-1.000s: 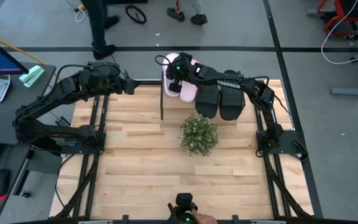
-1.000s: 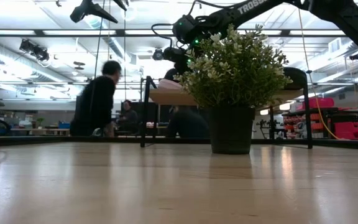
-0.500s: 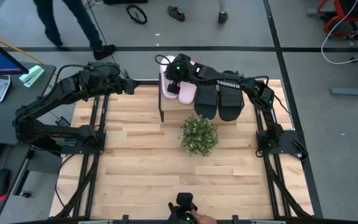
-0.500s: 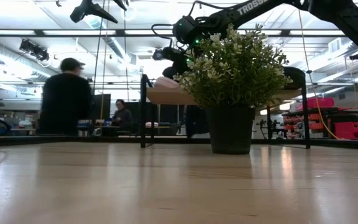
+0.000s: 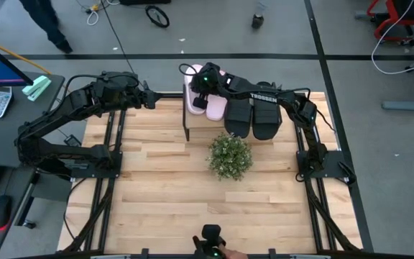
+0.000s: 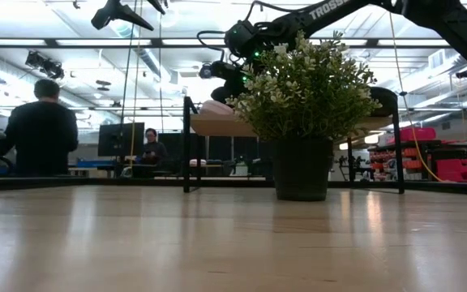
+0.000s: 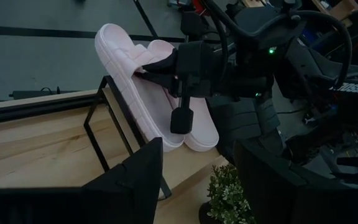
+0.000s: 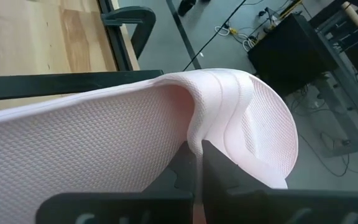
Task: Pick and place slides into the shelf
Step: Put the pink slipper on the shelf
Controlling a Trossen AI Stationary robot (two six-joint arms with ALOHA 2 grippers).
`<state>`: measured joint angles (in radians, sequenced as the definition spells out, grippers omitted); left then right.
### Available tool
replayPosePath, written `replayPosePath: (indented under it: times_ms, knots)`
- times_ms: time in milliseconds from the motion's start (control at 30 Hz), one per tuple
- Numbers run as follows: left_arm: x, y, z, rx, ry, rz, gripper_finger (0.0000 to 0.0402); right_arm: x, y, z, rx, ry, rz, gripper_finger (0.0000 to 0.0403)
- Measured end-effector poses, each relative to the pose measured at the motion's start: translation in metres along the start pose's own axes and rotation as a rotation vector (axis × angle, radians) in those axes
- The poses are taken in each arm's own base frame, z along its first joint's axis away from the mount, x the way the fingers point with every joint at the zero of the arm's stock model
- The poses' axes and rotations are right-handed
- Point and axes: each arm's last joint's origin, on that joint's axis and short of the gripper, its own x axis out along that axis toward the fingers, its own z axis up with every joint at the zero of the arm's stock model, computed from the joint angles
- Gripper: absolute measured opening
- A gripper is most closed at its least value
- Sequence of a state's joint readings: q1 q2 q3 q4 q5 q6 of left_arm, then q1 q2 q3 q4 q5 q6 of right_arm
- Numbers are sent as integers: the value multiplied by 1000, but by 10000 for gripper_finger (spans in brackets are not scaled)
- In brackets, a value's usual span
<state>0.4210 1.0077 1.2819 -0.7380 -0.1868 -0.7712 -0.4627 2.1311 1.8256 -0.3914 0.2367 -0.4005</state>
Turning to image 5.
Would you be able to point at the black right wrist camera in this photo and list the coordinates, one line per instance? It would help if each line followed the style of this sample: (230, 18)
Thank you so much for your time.
(205, 78)

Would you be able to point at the black power adapter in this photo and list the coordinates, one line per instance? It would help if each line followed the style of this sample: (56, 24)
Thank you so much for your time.
(72, 140)

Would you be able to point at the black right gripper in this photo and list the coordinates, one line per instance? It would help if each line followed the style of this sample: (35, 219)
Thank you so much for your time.
(219, 84)

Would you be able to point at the red and black chair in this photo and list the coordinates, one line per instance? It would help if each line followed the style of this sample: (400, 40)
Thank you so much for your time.
(397, 14)

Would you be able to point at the person's hand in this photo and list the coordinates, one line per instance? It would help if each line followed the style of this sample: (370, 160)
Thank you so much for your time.
(234, 254)

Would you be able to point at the mint green stapler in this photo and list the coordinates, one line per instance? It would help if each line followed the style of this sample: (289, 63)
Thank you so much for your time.
(36, 88)

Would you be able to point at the pink slide sandal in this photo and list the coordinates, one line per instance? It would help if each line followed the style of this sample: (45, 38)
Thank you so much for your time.
(216, 109)
(189, 100)

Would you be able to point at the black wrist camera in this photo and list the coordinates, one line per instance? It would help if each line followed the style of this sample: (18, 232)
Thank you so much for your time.
(119, 79)
(205, 78)

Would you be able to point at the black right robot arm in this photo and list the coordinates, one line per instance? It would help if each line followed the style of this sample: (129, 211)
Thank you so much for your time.
(264, 96)

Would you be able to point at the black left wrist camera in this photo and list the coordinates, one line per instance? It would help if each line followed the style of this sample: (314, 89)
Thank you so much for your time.
(119, 79)

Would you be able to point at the black table frame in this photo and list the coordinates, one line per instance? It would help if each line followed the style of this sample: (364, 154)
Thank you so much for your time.
(121, 124)

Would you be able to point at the grey desk foot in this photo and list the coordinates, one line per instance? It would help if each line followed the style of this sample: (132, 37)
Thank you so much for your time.
(408, 104)

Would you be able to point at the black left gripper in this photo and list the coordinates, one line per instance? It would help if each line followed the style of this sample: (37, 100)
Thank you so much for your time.
(131, 97)

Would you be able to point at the black computer mouse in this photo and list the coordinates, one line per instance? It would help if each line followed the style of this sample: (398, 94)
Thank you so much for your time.
(0, 212)

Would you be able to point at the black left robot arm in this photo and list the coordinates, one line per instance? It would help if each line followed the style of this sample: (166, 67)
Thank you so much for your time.
(49, 118)

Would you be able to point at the green potted artificial plant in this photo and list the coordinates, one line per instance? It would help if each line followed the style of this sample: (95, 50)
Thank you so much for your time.
(230, 156)

